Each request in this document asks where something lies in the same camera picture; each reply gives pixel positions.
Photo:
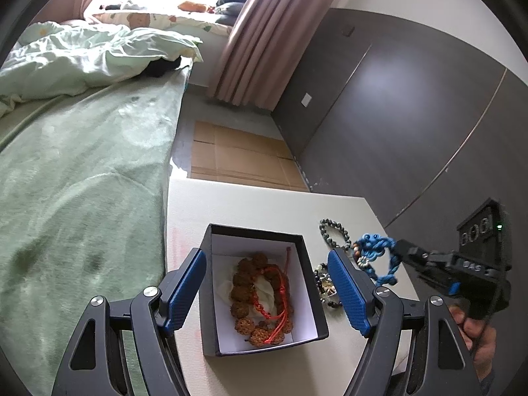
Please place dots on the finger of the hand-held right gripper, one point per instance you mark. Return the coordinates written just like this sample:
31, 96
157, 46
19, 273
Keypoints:
447, 284
414, 255

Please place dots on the white wall socket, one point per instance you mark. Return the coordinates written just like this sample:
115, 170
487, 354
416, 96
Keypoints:
306, 100

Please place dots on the black jewelry box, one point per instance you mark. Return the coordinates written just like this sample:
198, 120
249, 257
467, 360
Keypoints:
313, 297

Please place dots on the white cloth lining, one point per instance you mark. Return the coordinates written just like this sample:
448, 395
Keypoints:
268, 291

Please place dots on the dark grey wardrobe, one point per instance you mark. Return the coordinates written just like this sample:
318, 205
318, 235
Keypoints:
392, 111

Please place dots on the green bed blanket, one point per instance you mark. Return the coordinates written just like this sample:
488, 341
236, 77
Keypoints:
82, 173

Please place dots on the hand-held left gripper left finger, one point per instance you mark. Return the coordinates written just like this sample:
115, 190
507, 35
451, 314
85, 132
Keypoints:
187, 293

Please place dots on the dark grey pillows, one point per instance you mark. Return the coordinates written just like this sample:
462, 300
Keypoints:
231, 6

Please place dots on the printed cream pillow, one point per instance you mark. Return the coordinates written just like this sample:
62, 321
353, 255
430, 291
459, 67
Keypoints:
136, 18

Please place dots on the flat brown cardboard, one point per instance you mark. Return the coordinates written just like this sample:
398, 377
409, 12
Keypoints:
239, 156

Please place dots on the person's right hand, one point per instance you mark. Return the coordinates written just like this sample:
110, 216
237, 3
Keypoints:
480, 344

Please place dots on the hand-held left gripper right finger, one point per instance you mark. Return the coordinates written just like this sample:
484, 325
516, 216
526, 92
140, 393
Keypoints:
347, 293

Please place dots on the orange cushion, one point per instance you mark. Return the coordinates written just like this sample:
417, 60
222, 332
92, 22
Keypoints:
192, 6

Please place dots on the light green duvet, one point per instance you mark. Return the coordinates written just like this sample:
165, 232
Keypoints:
82, 57

